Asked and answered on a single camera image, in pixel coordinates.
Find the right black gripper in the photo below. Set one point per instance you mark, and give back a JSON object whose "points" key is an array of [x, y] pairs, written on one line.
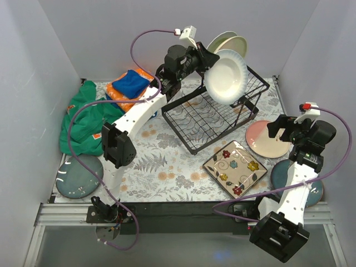
{"points": [[282, 128]]}

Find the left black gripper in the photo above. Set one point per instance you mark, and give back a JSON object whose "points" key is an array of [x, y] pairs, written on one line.
{"points": [[203, 56]]}

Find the white scalloped plate front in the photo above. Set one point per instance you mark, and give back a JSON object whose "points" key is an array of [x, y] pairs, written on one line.
{"points": [[218, 40]]}

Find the white scalloped plate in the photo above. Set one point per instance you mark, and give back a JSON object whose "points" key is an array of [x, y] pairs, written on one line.
{"points": [[227, 80], [218, 40]]}

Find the white scalloped plate back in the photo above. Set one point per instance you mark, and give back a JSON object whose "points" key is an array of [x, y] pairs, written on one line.
{"points": [[227, 80]]}

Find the cream and green round plate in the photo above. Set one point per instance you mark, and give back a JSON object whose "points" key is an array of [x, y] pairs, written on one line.
{"points": [[235, 43]]}

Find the square floral plate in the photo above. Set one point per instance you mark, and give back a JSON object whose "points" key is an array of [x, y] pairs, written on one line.
{"points": [[235, 169]]}

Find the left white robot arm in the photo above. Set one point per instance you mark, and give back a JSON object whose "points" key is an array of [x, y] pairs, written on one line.
{"points": [[117, 137]]}

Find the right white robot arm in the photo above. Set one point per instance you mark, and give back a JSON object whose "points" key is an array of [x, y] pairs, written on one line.
{"points": [[280, 230]]}

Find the pink and cream round plate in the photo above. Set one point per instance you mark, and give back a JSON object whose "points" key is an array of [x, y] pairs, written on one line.
{"points": [[257, 137]]}

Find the right blue glazed plate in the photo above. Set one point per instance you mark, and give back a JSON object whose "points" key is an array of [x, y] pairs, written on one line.
{"points": [[279, 175]]}

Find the blue glazed plate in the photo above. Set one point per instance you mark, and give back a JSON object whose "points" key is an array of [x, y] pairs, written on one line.
{"points": [[279, 175], [73, 181]]}

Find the blue folded towel top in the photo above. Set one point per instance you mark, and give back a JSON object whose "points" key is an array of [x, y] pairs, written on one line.
{"points": [[131, 85]]}

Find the floral patterned table mat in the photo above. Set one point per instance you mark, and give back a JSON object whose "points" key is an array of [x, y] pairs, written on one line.
{"points": [[164, 170]]}

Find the green jacket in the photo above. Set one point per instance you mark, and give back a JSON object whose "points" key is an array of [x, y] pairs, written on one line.
{"points": [[86, 129]]}

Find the left blue glazed plate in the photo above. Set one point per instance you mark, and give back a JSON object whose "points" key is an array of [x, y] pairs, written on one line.
{"points": [[73, 181]]}

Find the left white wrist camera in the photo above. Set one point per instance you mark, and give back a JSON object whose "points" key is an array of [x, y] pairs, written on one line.
{"points": [[187, 34]]}

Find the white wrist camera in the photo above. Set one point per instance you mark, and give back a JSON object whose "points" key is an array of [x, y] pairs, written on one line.
{"points": [[187, 34], [309, 110]]}

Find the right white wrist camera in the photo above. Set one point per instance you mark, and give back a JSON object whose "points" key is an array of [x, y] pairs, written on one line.
{"points": [[309, 110]]}

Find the black wire dish rack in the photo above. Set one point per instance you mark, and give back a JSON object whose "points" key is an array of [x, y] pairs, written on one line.
{"points": [[199, 121]]}

